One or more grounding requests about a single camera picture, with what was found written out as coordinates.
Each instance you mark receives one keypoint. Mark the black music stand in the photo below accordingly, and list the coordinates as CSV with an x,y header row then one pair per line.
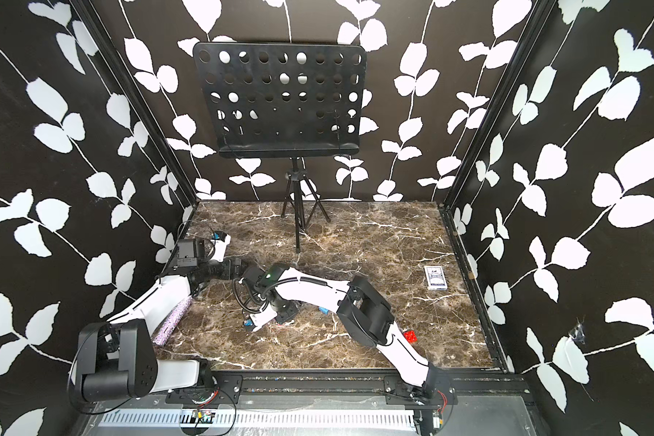
x,y
283,101

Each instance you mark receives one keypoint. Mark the black front mounting rail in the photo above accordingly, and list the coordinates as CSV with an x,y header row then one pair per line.
x,y
327,384

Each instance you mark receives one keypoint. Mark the purple glitter roll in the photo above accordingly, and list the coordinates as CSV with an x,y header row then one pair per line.
x,y
170,323

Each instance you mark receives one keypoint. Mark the white perforated strip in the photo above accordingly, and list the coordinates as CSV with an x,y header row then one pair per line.
x,y
399,420

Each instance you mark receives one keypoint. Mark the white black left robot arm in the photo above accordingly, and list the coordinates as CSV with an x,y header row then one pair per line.
x,y
115,360

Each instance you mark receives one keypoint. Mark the blue white card box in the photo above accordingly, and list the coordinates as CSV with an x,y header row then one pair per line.
x,y
435,278

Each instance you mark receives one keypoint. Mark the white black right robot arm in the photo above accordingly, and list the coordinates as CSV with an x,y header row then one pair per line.
x,y
364,313

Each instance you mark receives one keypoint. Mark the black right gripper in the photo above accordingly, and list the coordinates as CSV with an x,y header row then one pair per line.
x,y
285,317

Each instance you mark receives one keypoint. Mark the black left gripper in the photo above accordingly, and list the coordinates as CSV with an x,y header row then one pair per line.
x,y
227,273

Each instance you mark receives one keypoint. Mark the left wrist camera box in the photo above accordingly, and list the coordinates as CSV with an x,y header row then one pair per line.
x,y
190,253

